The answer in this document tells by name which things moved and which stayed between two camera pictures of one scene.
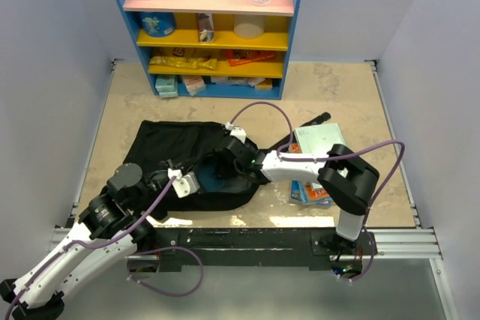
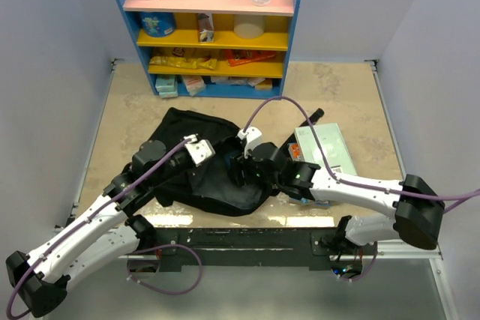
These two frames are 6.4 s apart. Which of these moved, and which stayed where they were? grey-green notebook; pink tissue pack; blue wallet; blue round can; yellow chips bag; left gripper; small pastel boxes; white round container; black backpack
Moved: left gripper; blue wallet; black backpack
Stayed: small pastel boxes; blue round can; pink tissue pack; yellow chips bag; white round container; grey-green notebook
